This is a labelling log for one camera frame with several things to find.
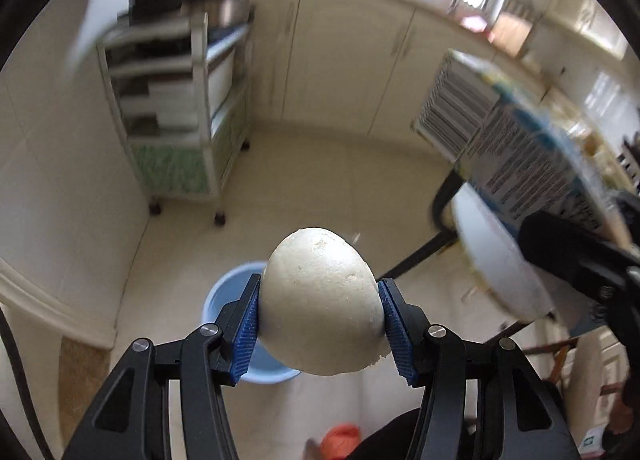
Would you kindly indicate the wooden cutting board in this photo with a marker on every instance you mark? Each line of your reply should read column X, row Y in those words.
column 512, row 34

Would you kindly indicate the blue plastic bin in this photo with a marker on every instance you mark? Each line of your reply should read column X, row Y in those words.
column 225, row 290

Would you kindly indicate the person's dark trouser leg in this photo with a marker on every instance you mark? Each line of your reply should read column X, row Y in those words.
column 390, row 435

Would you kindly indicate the cream kitchen cabinets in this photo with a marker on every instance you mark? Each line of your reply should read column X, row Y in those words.
column 340, row 54

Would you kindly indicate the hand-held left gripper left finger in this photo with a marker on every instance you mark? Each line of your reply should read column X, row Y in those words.
column 247, row 335

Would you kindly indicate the wooden chair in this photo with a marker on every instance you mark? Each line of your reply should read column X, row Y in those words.
column 560, row 355

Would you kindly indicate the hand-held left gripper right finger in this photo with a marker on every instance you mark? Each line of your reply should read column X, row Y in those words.
column 395, row 335

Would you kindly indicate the orange slipper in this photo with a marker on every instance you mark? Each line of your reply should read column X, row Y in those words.
column 340, row 440

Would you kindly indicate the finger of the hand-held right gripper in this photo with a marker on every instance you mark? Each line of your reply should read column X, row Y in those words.
column 565, row 245

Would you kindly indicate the white steamed bun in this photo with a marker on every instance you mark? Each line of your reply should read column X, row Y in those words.
column 320, row 300

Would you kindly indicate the round white table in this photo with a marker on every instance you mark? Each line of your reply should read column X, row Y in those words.
column 490, row 250

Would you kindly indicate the white rolling kitchen cart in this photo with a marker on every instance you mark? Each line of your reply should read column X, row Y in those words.
column 170, row 104

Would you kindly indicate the printed carton box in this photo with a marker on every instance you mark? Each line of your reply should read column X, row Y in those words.
column 500, row 139

